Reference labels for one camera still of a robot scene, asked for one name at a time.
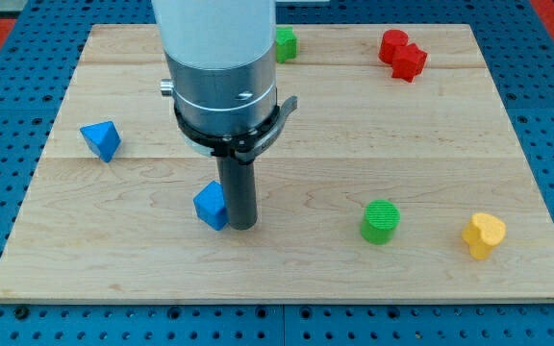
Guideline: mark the blue cube block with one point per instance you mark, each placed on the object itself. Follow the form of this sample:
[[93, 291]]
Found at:
[[210, 206]]

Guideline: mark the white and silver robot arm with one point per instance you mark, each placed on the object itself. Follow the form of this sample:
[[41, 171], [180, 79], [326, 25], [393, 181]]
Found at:
[[222, 63]]

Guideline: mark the blue triangle block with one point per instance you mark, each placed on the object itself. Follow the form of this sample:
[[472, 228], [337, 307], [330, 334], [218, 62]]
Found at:
[[102, 139]]

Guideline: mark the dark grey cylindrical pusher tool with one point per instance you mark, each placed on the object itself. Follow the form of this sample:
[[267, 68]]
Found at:
[[237, 180]]

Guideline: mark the green cylinder block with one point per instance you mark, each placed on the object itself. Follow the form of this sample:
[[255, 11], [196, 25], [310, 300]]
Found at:
[[380, 221]]

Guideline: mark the light wooden board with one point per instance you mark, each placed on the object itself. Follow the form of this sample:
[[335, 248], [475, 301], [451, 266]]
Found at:
[[440, 148]]

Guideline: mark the green star block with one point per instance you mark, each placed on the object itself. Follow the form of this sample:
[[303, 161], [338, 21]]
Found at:
[[286, 44]]

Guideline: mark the red star block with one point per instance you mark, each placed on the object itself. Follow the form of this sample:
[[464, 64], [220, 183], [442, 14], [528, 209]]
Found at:
[[407, 62]]

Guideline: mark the red cylinder block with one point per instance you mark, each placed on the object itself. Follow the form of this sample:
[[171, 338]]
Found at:
[[391, 39]]

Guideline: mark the yellow heart block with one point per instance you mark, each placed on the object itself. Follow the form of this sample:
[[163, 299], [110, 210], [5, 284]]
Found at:
[[482, 234]]

